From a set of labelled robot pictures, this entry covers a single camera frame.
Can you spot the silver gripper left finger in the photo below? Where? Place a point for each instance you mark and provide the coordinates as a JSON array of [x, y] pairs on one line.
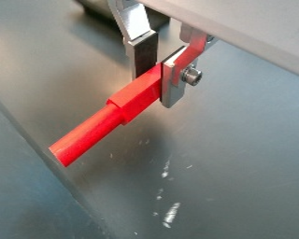
[[140, 39]]

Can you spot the red peg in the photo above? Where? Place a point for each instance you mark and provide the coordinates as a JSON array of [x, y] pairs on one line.
[[123, 106]]

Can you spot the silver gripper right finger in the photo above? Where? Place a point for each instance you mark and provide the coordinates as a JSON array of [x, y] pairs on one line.
[[179, 70]]

